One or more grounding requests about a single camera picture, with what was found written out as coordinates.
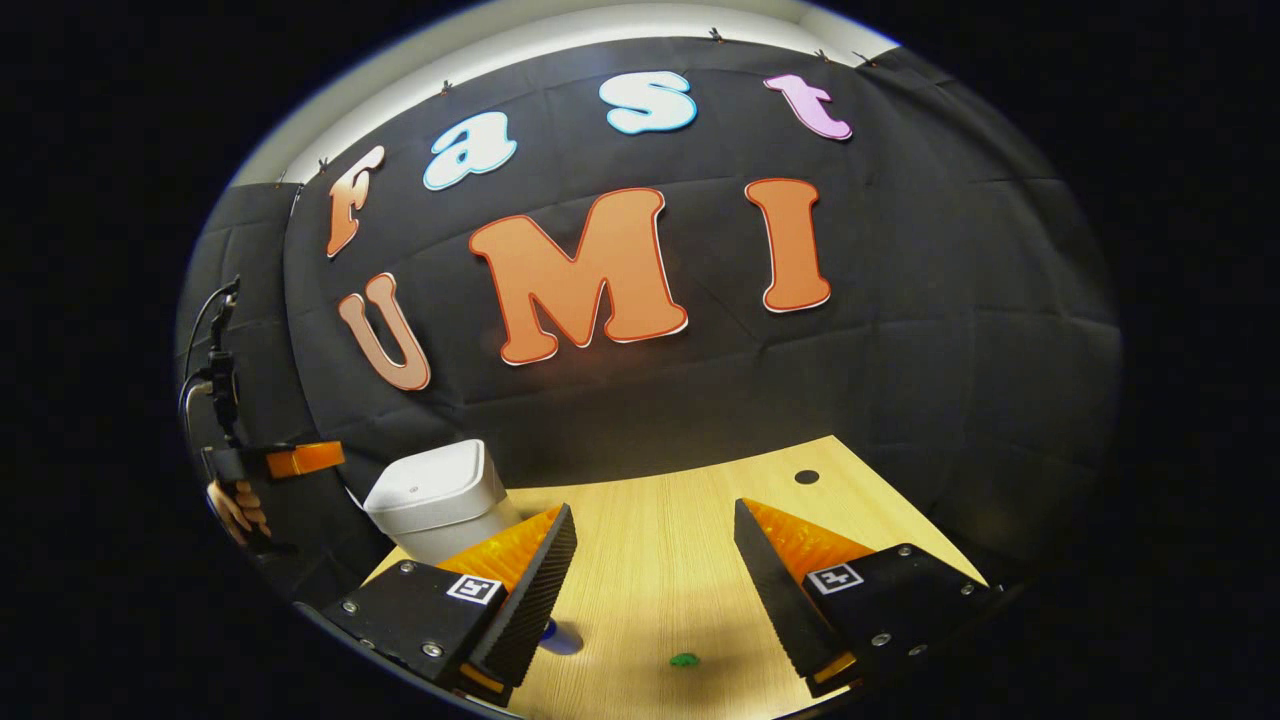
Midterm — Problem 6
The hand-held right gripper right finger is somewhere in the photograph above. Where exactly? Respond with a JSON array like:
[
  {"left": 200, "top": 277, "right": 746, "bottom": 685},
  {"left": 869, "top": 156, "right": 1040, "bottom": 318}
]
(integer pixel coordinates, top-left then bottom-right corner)
[{"left": 733, "top": 498, "right": 1006, "bottom": 699}]

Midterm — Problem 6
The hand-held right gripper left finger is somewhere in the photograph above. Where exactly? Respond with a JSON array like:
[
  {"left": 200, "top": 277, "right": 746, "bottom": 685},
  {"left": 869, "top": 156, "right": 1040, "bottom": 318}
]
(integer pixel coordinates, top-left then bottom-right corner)
[{"left": 320, "top": 503, "right": 579, "bottom": 708}]

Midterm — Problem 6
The silver blue pop can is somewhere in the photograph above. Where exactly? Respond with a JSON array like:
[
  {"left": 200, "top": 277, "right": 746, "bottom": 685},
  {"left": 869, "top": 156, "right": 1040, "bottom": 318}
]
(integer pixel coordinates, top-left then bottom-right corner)
[{"left": 538, "top": 617, "right": 586, "bottom": 657}]

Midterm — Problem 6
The white desktop garbage bin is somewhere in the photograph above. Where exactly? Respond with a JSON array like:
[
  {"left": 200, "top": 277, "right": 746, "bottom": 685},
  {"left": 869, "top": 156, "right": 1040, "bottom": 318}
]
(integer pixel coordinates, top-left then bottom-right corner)
[{"left": 362, "top": 439, "right": 523, "bottom": 566}]

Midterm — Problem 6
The wooden desktop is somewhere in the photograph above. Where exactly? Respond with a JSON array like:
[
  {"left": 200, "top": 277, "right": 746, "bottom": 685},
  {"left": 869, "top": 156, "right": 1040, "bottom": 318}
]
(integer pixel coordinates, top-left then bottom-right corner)
[{"left": 360, "top": 435, "right": 991, "bottom": 720}]

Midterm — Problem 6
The black backdrop cloth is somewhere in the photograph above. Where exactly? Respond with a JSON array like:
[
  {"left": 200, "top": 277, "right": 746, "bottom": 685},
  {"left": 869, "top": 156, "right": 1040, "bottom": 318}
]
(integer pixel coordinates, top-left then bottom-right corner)
[{"left": 178, "top": 38, "right": 1123, "bottom": 601}]

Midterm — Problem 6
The grey cable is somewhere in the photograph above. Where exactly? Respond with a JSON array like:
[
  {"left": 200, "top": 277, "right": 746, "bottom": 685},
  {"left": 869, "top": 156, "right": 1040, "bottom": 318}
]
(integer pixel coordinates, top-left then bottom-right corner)
[{"left": 178, "top": 283, "right": 241, "bottom": 451}]

